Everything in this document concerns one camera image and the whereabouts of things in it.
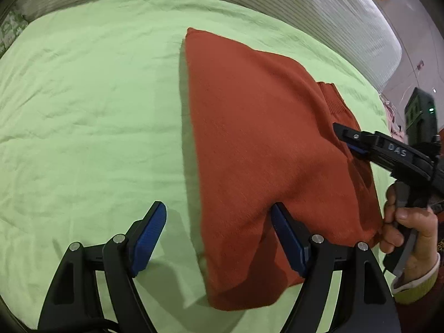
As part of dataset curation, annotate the person's right forearm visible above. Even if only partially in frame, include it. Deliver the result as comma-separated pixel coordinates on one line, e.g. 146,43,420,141
390,253,444,333

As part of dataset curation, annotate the person's right hand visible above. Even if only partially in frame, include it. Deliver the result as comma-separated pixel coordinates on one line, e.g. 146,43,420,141
378,182,442,283

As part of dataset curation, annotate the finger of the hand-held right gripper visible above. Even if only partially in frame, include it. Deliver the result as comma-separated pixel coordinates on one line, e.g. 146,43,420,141
333,122,378,163

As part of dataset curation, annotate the green checkered pillow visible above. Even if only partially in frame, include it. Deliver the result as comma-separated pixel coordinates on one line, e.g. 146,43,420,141
0,9,30,58

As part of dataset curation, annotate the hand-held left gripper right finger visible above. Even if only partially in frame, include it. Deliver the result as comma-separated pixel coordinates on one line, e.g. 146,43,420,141
271,203,401,333

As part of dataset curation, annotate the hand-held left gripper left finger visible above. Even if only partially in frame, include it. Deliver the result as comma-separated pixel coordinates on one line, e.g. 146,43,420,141
36,201,167,333

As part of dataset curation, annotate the pink cloth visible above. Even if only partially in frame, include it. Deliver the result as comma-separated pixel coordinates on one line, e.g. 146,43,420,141
380,99,406,139

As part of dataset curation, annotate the light green bed sheet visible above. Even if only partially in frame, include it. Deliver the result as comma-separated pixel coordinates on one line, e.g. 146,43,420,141
0,0,399,333

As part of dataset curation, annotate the orange knit sweater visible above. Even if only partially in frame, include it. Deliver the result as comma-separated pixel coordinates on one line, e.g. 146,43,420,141
178,27,384,312

